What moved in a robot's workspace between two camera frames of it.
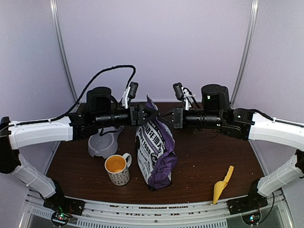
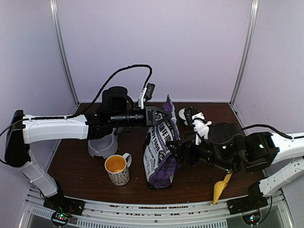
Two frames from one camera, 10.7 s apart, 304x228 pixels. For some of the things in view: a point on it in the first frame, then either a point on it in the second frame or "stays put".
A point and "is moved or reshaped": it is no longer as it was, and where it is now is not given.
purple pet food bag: x=155 y=147 is moved or reshaped
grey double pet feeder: x=104 y=142 stays put
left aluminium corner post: x=54 y=14 stays put
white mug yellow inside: x=117 y=166 stays put
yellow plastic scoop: x=219 y=186 stays put
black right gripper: x=178 y=114 → x=183 y=147
